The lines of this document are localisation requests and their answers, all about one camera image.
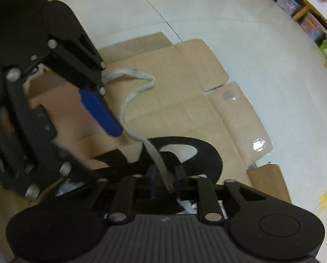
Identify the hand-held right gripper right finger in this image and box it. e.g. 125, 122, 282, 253
175, 166, 266, 223

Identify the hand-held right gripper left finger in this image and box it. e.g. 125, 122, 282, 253
61, 164, 157, 222

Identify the white shoelace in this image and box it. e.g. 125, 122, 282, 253
102, 70, 178, 193

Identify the clear plastic storage bin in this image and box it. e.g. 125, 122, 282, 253
300, 12, 327, 43
276, 0, 302, 17

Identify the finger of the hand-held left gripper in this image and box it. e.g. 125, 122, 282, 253
0, 68, 99, 200
46, 31, 124, 138

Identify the flattened cardboard box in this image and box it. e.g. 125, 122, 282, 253
24, 31, 292, 205

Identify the crumpled clear tape piece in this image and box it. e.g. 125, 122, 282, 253
252, 138, 266, 152

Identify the black and white shoe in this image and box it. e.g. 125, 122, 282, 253
54, 136, 223, 215

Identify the round clear sticker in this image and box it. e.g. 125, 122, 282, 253
222, 89, 239, 101

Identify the yellow star sticker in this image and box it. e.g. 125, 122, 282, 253
315, 183, 327, 214

